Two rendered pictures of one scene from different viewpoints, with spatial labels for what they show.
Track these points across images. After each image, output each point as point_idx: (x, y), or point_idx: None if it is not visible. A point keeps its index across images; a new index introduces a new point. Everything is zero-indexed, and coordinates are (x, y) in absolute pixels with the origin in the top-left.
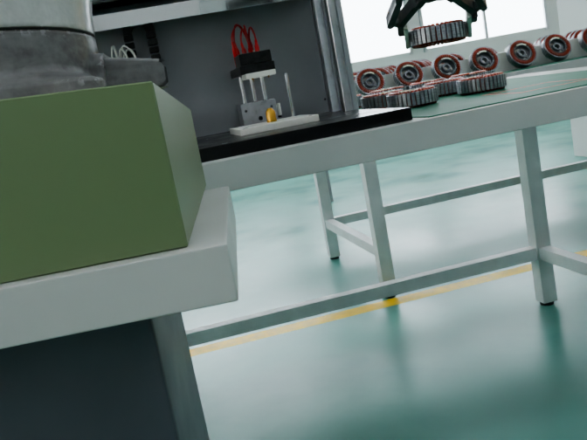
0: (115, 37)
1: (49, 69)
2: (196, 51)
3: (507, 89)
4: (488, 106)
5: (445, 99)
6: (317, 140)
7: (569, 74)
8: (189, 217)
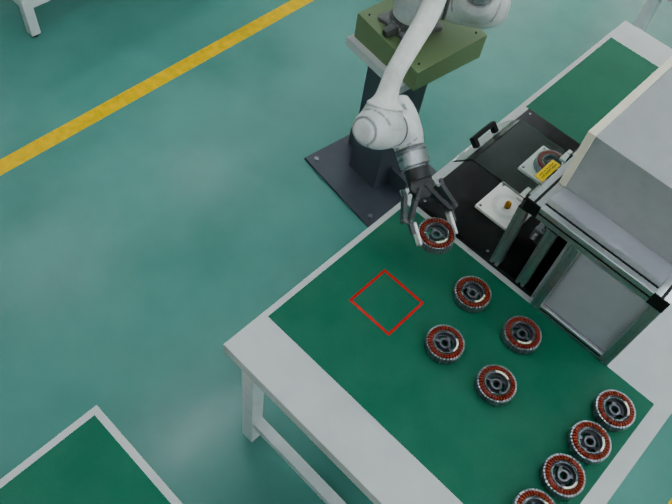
0: None
1: (390, 13)
2: None
3: (413, 324)
4: (382, 218)
5: (458, 318)
6: (444, 174)
7: (389, 393)
8: (363, 42)
